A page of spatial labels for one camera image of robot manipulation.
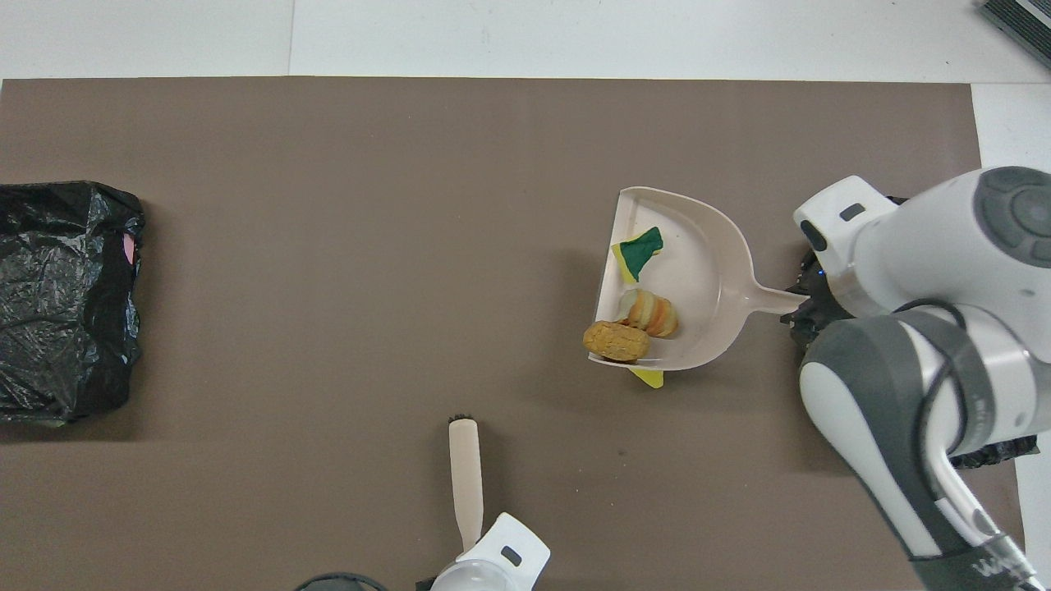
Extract striped orange croissant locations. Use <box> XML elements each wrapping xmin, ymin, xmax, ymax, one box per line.
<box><xmin>617</xmin><ymin>288</ymin><xmax>680</xmax><ymax>339</ymax></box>

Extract black bin with pink spot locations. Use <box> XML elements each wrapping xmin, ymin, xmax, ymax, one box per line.
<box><xmin>0</xmin><ymin>181</ymin><xmax>146</xmax><ymax>426</ymax></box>

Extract bumpy golden bread roll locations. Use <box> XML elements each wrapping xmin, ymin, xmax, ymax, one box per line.
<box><xmin>583</xmin><ymin>320</ymin><xmax>654</xmax><ymax>364</ymax></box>

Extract brown table mat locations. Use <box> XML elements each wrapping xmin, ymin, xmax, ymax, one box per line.
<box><xmin>0</xmin><ymin>77</ymin><xmax>1031</xmax><ymax>591</ymax></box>

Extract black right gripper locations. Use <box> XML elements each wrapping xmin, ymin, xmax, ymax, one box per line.
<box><xmin>784</xmin><ymin>250</ymin><xmax>855</xmax><ymax>350</ymax></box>

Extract beige plastic dustpan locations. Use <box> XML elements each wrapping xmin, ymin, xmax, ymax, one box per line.
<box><xmin>590</xmin><ymin>186</ymin><xmax>810</xmax><ymax>372</ymax></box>

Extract beige hand brush black bristles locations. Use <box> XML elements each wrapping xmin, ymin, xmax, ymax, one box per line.
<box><xmin>448</xmin><ymin>416</ymin><xmax>485</xmax><ymax>552</ymax></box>

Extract dark ribbed panel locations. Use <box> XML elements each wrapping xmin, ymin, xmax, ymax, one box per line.
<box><xmin>980</xmin><ymin>0</ymin><xmax>1051</xmax><ymax>71</ymax></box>

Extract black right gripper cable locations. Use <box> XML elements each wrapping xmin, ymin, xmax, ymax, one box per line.
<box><xmin>895</xmin><ymin>300</ymin><xmax>1035</xmax><ymax>591</ymax></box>

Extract black bag lined bin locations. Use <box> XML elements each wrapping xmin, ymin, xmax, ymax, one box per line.
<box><xmin>788</xmin><ymin>195</ymin><xmax>1040</xmax><ymax>470</ymax></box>

